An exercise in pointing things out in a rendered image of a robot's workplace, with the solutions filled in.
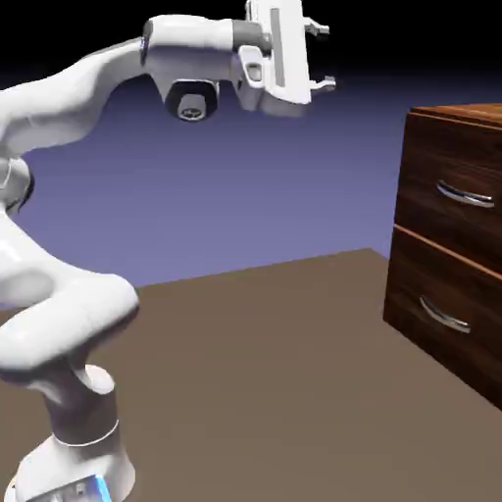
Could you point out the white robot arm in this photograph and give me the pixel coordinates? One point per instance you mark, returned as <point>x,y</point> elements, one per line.
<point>59,306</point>

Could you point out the dark wood cabinet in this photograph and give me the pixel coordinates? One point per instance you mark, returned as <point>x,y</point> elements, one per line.
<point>447,251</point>

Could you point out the dark wood drawer front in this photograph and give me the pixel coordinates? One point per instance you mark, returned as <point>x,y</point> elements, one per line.
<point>443,317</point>
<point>451,188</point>

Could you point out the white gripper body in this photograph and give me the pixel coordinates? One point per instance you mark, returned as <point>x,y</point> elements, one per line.
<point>292,51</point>

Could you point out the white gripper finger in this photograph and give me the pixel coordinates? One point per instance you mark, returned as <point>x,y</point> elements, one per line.
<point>319,28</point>
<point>324,83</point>

